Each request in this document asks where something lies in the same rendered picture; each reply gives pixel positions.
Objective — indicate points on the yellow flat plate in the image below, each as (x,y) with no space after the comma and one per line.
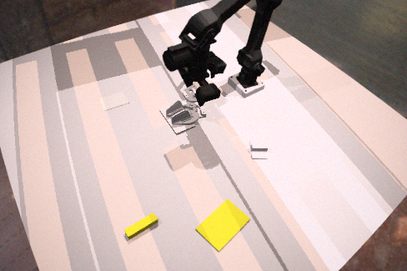
(222,224)

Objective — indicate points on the yellow rectangular bar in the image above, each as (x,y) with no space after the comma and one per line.
(141,225)

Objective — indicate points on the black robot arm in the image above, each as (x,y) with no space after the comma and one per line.
(207,24)

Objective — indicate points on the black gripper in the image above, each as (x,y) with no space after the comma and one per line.
(197,72)

